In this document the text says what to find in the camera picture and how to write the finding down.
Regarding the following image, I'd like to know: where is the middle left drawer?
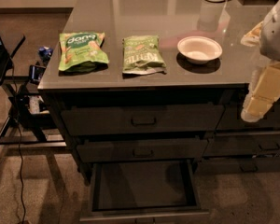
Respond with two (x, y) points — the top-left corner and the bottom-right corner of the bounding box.
(76, 138), (208, 162)

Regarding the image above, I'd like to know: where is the black hanging cable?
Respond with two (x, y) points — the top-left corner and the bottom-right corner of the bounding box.
(8, 58), (28, 224)

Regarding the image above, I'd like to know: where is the top right drawer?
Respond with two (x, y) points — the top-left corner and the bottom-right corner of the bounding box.
(217, 91), (280, 131)

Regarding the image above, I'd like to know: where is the open bottom drawer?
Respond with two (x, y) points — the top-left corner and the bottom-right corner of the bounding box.
(80, 160), (209, 224)

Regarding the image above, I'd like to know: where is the middle right drawer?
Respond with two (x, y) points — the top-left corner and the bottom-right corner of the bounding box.
(203, 132), (280, 157)

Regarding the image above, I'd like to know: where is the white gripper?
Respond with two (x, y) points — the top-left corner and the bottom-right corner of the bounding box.
(241, 0), (280, 122)

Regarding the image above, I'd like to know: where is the top left drawer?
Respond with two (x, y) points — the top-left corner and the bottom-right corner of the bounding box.
(61, 104), (224, 136)

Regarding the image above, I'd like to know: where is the white paper bowl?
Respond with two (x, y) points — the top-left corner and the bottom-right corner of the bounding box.
(177, 36), (222, 64)

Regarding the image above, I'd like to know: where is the green Dang chip bag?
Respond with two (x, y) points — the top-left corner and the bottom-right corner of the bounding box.
(59, 32), (109, 73)

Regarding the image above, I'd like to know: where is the dark counter cabinet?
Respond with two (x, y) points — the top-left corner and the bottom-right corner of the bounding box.
(38, 0), (280, 180)

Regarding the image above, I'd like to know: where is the small device with screen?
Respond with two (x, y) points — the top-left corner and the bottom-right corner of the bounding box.
(29, 65), (46, 84)

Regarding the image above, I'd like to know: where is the green Kettle jalapeno chip bag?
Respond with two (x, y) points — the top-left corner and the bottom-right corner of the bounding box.
(122, 35), (167, 76)

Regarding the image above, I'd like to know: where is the blue small object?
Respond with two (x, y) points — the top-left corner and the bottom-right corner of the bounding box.
(38, 47), (53, 63)

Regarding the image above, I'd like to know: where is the bottom right drawer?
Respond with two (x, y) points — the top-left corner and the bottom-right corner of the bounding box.
(197, 157), (280, 175)

